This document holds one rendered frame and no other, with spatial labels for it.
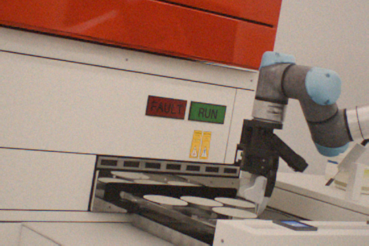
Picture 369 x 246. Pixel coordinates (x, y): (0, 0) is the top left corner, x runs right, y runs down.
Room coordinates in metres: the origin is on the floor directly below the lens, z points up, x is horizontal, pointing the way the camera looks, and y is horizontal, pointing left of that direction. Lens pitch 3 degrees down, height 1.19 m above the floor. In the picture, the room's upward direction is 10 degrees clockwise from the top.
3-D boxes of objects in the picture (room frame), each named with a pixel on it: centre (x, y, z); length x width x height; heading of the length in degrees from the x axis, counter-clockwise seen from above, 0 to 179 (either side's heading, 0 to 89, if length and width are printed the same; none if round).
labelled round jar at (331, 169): (2.17, -0.45, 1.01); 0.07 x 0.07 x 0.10
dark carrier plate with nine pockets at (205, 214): (1.77, -0.15, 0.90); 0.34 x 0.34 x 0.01; 39
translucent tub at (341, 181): (2.01, -0.46, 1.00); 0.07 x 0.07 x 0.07; 24
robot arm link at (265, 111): (1.78, -0.19, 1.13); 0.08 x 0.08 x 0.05
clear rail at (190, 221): (1.66, -0.01, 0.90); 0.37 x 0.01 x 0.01; 39
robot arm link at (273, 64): (1.78, -0.19, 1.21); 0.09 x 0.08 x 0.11; 46
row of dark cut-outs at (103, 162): (1.93, 0.00, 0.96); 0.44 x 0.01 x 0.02; 129
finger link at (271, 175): (1.77, -0.21, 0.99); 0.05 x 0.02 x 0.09; 14
